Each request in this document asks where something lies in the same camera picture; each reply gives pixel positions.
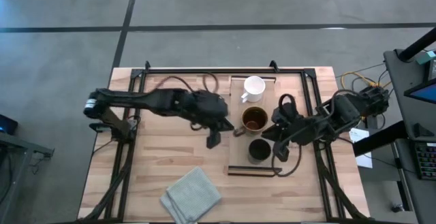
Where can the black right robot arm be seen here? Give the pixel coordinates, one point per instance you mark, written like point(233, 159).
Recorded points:
point(344, 110)

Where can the black pole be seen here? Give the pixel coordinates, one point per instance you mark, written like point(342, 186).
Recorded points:
point(419, 45)

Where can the wooden shelf with black ends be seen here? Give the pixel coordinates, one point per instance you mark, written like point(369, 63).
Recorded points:
point(236, 149)

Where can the blue-screen monitor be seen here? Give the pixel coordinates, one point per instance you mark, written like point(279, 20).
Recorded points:
point(425, 93)

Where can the small dark floor object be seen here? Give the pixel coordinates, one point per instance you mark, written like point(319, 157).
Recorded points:
point(396, 207)

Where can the black device with blue light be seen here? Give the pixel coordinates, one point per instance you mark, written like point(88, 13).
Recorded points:
point(6, 124)

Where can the black aluminium table frame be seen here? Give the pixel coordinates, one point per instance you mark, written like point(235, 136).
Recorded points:
point(190, 71)

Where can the teal box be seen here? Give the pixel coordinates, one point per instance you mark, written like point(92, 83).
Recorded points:
point(425, 58)

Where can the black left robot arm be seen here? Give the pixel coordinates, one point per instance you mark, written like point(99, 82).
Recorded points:
point(136, 99)

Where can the black triangular bracket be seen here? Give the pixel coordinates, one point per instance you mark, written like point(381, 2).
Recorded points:
point(420, 131)

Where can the brown glazed mug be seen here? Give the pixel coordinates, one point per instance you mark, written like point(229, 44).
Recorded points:
point(255, 118)

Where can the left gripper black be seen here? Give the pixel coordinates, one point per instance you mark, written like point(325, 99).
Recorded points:
point(204, 108)

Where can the black support bar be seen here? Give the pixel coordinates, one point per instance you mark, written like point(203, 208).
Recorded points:
point(378, 139)

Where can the dark grey side desk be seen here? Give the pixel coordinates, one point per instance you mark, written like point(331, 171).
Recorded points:
point(398, 81)

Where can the black keypad with coloured keys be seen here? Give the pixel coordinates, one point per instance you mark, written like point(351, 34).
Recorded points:
point(425, 161)

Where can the black table clamp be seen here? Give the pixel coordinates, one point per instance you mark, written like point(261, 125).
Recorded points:
point(273, 65)
point(147, 65)

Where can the white paper sheet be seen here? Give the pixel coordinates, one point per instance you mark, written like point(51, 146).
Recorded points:
point(362, 157)

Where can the white ceramic mug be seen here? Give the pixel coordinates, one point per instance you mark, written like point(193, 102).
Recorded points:
point(254, 86)

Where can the black cup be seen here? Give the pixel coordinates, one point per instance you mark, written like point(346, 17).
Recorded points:
point(259, 149)

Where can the grey metal cart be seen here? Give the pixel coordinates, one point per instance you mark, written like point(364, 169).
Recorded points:
point(13, 149)

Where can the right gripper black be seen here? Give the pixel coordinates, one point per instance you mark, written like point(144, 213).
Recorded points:
point(293, 125)

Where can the grey folded cloth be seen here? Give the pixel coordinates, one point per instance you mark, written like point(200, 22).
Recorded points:
point(190, 195)

